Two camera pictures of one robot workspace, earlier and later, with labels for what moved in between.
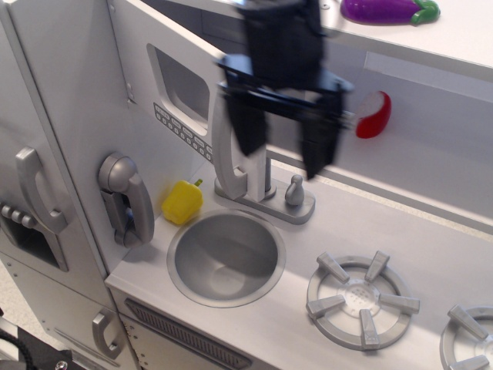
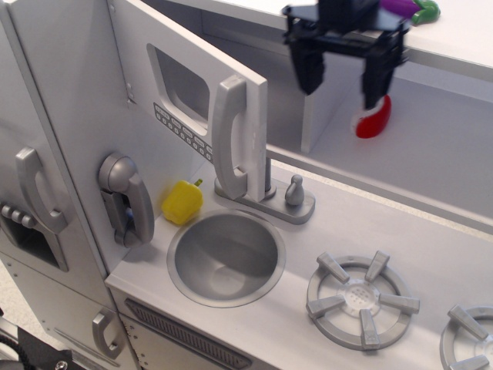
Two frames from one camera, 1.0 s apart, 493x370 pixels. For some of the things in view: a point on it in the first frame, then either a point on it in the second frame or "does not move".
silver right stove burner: (466, 342) does not move
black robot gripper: (284, 65) to (353, 27)
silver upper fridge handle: (28, 163) does not move
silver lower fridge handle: (98, 326) does not move
